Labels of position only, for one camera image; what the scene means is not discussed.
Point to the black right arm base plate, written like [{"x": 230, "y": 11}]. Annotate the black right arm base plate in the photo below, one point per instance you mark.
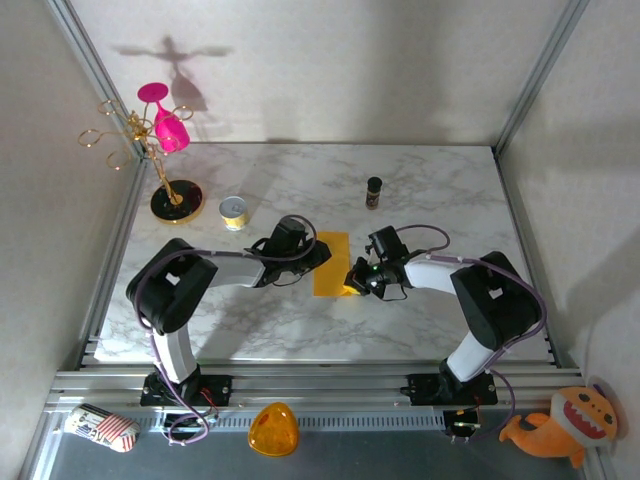
[{"x": 422, "y": 387}]

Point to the yellow tin can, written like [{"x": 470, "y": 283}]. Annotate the yellow tin can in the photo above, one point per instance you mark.
[{"x": 234, "y": 212}]

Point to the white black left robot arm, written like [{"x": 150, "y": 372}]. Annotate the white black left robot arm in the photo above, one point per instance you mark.
[{"x": 235, "y": 272}]

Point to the pink plastic wine glass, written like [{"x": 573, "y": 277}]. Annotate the pink plastic wine glass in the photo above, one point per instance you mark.
[{"x": 170, "y": 127}]

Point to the aluminium extrusion frame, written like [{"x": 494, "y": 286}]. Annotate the aluminium extrusion frame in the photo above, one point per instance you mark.
[{"x": 320, "y": 385}]

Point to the spice bottle with black lid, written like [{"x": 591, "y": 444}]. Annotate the spice bottle with black lid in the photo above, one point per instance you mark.
[{"x": 374, "y": 192}]

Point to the orange translucent plastic case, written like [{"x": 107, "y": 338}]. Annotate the orange translucent plastic case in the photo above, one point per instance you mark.
[{"x": 274, "y": 430}]

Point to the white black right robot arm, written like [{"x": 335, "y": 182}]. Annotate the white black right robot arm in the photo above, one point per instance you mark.
[{"x": 430, "y": 275}]

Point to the orange shark plush toy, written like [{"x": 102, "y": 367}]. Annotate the orange shark plush toy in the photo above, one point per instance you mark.
[{"x": 565, "y": 425}]

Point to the striped fabric pouch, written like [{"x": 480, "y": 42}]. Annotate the striped fabric pouch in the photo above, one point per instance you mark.
[{"x": 102, "y": 427}]

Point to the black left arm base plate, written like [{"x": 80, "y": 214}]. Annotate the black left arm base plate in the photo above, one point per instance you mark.
[{"x": 220, "y": 387}]

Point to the black controller box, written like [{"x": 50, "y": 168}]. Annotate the black controller box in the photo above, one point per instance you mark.
[
  {"x": 175, "y": 422},
  {"x": 462, "y": 425}
]

